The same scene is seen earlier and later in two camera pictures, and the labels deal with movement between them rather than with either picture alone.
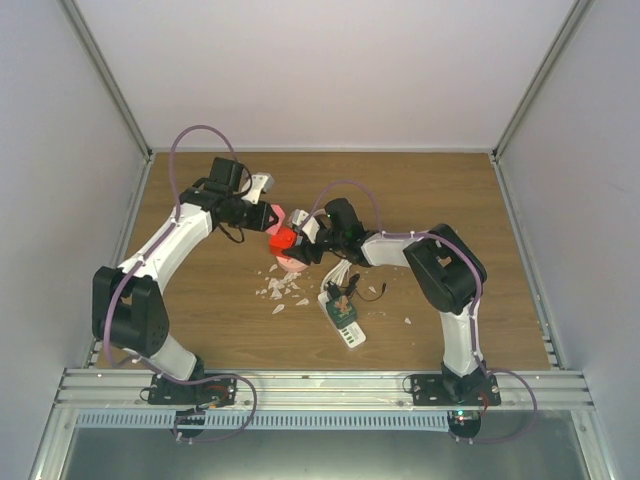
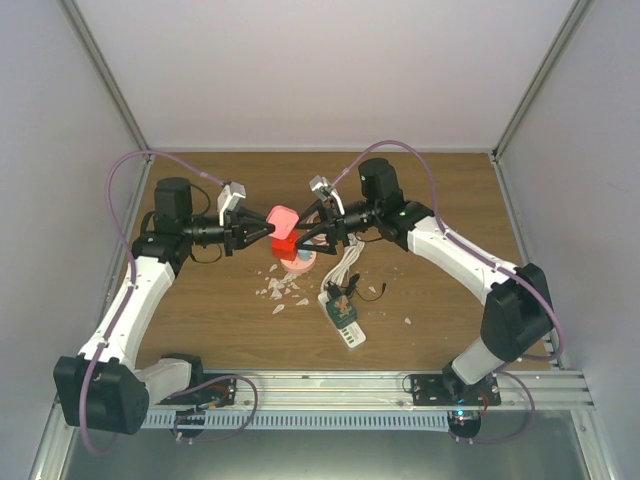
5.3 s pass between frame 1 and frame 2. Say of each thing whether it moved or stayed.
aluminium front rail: stayed
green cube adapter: stayed
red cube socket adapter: moved
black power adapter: stayed
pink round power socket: stayed
